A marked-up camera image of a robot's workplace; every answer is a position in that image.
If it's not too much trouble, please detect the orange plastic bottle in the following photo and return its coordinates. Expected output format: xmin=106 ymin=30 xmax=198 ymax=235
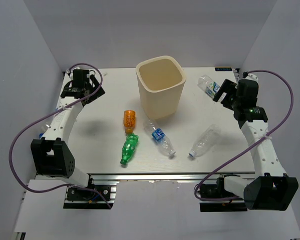
xmin=123 ymin=110 xmax=136 ymax=134

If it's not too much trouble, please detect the cream plastic bin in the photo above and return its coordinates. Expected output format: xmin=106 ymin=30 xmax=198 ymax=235
xmin=135 ymin=55 xmax=186 ymax=120

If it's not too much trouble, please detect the aluminium front rail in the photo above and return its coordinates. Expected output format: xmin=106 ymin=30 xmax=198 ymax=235
xmin=34 ymin=171 xmax=255 ymax=183

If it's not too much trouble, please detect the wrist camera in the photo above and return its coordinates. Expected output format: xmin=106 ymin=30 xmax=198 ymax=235
xmin=242 ymin=71 xmax=258 ymax=82
xmin=65 ymin=69 xmax=73 ymax=79

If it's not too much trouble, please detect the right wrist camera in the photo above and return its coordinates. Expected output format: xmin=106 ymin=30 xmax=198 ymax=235
xmin=242 ymin=71 xmax=258 ymax=82

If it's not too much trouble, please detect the green plastic bottle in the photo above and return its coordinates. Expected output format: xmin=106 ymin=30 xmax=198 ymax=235
xmin=120 ymin=133 xmax=139 ymax=166

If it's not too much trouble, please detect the clear unlabelled plastic bottle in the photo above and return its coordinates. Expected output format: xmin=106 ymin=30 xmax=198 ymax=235
xmin=188 ymin=124 xmax=221 ymax=158

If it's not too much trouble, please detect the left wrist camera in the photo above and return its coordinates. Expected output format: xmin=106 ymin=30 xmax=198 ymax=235
xmin=65 ymin=69 xmax=73 ymax=79

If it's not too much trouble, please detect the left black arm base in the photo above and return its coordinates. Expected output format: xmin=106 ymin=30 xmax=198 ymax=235
xmin=63 ymin=180 xmax=118 ymax=210

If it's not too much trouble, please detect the clear bottle yellow label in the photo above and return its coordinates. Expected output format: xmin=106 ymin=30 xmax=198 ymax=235
xmin=41 ymin=119 xmax=52 ymax=133

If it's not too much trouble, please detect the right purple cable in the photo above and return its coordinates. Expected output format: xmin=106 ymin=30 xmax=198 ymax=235
xmin=194 ymin=69 xmax=294 ymax=202

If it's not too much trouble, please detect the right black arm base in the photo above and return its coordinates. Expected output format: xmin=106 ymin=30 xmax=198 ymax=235
xmin=197 ymin=176 xmax=247 ymax=213

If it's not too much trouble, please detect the clear bottle green white label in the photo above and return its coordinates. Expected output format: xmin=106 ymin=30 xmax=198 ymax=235
xmin=197 ymin=75 xmax=220 ymax=98

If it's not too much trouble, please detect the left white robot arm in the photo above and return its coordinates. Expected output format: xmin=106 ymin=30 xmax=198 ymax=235
xmin=31 ymin=68 xmax=105 ymax=200

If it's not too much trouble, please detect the black XDOF logo sticker right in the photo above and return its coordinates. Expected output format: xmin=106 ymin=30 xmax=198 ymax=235
xmin=214 ymin=67 xmax=233 ymax=72

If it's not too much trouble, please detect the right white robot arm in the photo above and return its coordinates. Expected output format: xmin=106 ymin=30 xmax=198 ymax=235
xmin=213 ymin=79 xmax=298 ymax=211

